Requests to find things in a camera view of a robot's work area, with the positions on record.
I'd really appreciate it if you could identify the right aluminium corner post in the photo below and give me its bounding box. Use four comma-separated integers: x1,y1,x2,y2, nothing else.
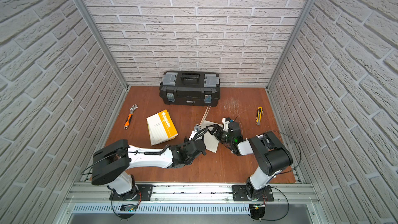
265,0,316,92

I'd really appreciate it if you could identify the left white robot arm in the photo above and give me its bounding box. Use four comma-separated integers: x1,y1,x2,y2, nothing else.
88,125,208,195

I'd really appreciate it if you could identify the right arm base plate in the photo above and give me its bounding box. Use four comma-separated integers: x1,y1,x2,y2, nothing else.
232,185,274,202

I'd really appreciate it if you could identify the orange handled adjustable wrench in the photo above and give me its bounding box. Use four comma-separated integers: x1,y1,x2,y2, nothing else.
124,104,138,130

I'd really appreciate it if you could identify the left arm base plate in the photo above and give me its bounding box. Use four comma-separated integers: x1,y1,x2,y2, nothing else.
109,184,154,201

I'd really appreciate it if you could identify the aluminium corner post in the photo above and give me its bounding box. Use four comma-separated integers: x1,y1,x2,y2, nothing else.
265,0,316,92
73,0,129,91

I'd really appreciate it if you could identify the black plastic toolbox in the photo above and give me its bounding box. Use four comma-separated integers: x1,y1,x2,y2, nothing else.
159,71,221,107

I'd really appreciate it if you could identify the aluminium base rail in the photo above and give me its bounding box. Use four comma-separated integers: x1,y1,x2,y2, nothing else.
64,182,320,215

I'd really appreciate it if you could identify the left aluminium corner post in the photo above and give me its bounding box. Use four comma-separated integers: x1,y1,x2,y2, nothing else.
73,0,129,91

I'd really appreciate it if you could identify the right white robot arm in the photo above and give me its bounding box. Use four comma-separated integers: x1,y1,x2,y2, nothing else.
207,118,293,199

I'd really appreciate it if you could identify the yellow utility knife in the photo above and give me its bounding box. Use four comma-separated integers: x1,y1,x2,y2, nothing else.
256,106,263,125

